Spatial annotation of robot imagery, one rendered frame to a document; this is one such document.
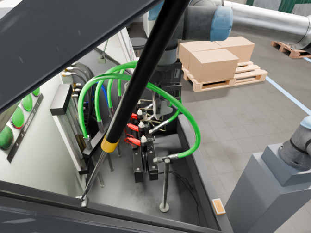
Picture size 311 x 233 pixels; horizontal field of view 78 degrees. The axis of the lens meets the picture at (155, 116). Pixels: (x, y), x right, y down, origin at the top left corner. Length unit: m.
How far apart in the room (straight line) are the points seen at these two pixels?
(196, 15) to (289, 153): 0.79
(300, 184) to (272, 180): 0.13
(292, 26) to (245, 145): 1.83
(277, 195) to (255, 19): 0.80
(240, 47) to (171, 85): 3.17
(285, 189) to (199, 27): 0.89
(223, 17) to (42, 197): 0.49
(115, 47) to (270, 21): 0.58
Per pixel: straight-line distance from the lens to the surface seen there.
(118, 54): 0.91
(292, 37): 0.71
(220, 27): 0.49
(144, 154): 0.78
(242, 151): 2.32
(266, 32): 0.67
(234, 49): 3.63
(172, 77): 0.56
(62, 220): 0.37
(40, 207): 0.36
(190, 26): 0.48
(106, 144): 0.25
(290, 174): 1.08
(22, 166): 0.52
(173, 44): 0.51
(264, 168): 1.17
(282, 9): 6.20
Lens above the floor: 1.65
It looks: 41 degrees down
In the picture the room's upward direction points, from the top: straight up
